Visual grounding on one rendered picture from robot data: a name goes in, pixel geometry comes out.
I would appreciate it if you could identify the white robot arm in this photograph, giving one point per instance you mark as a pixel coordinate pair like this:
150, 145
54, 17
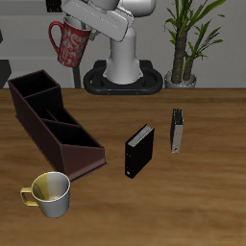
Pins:
123, 57

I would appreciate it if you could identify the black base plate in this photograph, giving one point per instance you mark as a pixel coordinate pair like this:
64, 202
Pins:
123, 89

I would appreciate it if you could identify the red patterned mug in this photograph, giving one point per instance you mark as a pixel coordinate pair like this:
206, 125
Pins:
71, 44

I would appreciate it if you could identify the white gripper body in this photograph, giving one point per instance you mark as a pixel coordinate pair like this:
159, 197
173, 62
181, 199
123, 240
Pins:
96, 19

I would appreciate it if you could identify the dark brown desk caddy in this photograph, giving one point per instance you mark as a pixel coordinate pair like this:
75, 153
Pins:
61, 137

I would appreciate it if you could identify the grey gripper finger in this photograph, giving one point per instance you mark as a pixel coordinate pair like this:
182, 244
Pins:
92, 34

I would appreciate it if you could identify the yellow and white mug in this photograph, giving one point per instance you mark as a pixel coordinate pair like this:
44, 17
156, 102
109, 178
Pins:
53, 200

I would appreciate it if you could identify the grey and black book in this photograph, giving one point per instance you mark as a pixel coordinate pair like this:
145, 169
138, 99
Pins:
177, 134

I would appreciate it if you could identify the dark furniture leg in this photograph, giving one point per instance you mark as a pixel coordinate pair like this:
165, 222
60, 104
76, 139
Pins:
77, 78

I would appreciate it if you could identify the green pot plant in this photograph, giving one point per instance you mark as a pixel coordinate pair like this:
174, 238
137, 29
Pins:
179, 51

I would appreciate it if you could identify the dark furniture panel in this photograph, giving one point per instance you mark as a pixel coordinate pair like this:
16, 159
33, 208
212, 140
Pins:
4, 73

